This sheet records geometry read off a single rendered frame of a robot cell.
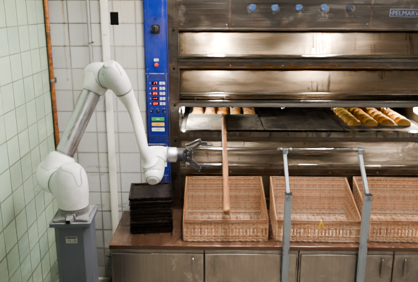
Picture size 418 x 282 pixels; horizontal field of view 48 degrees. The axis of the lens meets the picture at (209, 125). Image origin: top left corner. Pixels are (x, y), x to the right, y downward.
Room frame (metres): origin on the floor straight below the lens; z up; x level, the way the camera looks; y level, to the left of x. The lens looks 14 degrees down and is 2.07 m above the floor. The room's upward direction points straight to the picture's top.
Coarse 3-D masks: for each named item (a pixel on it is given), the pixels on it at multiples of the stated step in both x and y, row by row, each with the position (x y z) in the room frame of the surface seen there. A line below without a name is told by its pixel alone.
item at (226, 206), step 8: (224, 120) 3.48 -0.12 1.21; (224, 128) 3.24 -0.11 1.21; (224, 136) 3.04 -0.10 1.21; (224, 144) 2.85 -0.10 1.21; (224, 152) 2.70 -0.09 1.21; (224, 160) 2.56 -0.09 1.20; (224, 168) 2.42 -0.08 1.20; (224, 176) 2.30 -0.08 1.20; (224, 184) 2.19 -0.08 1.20; (224, 192) 2.09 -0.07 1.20; (224, 200) 2.00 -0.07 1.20; (224, 208) 1.92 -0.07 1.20
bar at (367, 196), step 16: (288, 176) 2.76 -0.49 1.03; (288, 192) 2.69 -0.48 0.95; (368, 192) 2.68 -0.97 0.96; (288, 208) 2.66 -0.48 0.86; (368, 208) 2.65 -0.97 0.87; (288, 224) 2.66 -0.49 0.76; (368, 224) 2.65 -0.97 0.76; (288, 240) 2.66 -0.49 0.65; (288, 256) 2.66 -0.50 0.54; (288, 272) 2.66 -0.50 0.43
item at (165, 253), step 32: (128, 224) 3.02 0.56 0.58; (128, 256) 2.73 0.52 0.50; (160, 256) 2.73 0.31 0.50; (192, 256) 2.72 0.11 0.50; (224, 256) 2.72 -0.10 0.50; (256, 256) 2.72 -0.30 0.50; (320, 256) 2.71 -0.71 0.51; (352, 256) 2.71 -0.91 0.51; (384, 256) 2.71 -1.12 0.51; (416, 256) 2.70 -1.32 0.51
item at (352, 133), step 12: (180, 132) 3.27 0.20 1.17; (192, 132) 3.27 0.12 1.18; (204, 132) 3.27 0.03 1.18; (216, 132) 3.27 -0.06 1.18; (228, 132) 3.26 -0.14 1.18; (240, 132) 3.26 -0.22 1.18; (252, 132) 3.26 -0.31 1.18; (264, 132) 3.26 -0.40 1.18; (276, 132) 3.26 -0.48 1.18; (288, 132) 3.26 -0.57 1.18; (300, 132) 3.26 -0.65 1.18; (312, 132) 3.26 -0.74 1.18; (324, 132) 3.25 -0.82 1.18; (336, 132) 3.25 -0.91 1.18; (348, 132) 3.25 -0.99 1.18; (360, 132) 3.25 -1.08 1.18; (372, 132) 3.25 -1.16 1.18; (384, 132) 3.25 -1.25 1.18; (396, 132) 3.25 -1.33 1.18; (408, 132) 3.25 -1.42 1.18
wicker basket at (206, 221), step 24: (192, 192) 3.20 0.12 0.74; (216, 192) 3.20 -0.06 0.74; (240, 192) 3.20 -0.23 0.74; (264, 192) 3.06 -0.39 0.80; (192, 216) 3.13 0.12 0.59; (216, 216) 3.13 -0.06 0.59; (240, 216) 3.13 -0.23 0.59; (264, 216) 2.91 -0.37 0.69; (192, 240) 2.77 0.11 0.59; (216, 240) 2.77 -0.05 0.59; (240, 240) 2.77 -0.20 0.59; (264, 240) 2.77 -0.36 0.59
